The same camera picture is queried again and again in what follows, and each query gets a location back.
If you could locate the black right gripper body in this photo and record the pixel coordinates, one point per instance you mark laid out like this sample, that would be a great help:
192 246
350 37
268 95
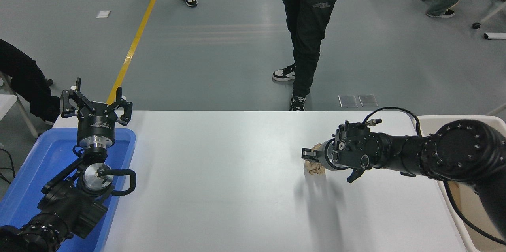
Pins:
326 157

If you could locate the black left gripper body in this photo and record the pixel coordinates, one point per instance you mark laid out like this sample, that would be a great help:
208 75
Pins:
97 123

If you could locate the large pale bin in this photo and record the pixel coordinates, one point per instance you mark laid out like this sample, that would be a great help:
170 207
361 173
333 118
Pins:
435 121

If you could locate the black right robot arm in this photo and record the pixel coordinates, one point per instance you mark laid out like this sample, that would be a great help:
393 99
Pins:
462 149

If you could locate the blue plastic tray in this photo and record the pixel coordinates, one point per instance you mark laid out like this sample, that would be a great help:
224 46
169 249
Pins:
43 157

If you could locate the tan paper ball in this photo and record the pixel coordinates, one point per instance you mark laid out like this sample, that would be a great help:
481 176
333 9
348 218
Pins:
316 169

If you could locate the seated person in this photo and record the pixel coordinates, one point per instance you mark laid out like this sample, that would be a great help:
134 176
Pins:
23 78

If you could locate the white flat bar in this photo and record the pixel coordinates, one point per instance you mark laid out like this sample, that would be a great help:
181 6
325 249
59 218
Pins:
496 35

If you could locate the standing person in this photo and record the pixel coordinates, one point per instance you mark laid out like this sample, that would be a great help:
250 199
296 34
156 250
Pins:
308 15

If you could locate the grey metal chair frame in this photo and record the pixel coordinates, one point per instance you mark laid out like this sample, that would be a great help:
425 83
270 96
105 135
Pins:
25 117

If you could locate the metal floor plate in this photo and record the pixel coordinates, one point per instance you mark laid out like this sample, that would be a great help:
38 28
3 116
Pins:
348 101
367 100

